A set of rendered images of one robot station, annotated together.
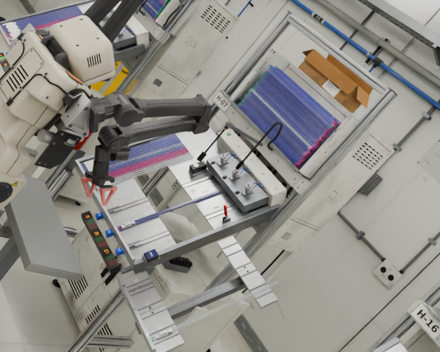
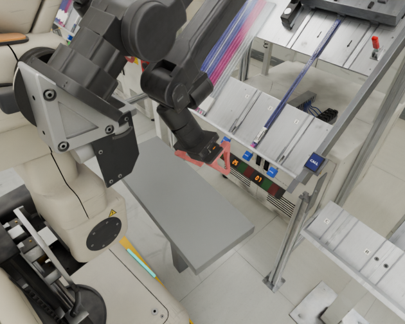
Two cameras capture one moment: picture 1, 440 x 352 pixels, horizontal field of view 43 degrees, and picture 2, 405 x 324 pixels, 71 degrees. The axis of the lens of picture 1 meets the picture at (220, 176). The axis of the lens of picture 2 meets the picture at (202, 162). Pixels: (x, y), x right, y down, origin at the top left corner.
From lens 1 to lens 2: 1.47 m
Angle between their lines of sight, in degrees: 31
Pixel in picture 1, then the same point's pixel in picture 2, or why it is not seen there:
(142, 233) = (281, 135)
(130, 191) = (236, 92)
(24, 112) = (10, 154)
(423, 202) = not seen: outside the picture
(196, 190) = (307, 40)
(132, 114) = (158, 20)
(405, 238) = not seen: outside the picture
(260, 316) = (381, 85)
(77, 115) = (50, 122)
